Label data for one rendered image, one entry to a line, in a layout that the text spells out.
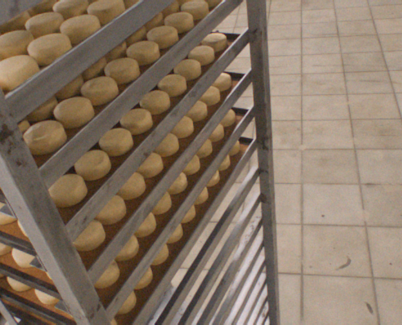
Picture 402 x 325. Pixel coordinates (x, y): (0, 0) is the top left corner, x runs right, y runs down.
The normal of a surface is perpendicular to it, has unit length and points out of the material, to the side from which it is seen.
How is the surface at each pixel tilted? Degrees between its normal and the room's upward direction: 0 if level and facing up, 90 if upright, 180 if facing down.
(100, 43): 90
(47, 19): 0
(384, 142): 0
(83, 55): 90
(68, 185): 0
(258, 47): 90
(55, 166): 90
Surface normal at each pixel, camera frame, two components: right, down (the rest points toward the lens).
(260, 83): -0.46, 0.61
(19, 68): -0.14, -0.76
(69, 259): 0.88, 0.20
